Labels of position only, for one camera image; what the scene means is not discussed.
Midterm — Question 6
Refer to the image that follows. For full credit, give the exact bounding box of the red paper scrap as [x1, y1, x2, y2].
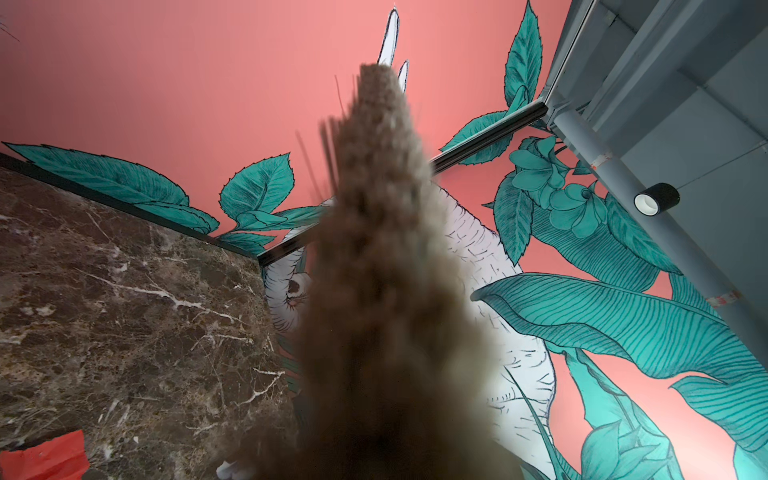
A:
[1, 430, 90, 480]

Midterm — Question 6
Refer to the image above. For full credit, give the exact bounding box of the black ceiling spotlight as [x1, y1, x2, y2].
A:
[634, 183, 681, 217]

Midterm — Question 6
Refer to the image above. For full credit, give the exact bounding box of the grey ceiling pipe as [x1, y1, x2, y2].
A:
[547, 95, 767, 366]

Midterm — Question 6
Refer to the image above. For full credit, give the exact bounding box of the brown hand brush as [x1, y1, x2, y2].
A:
[239, 64, 523, 479]

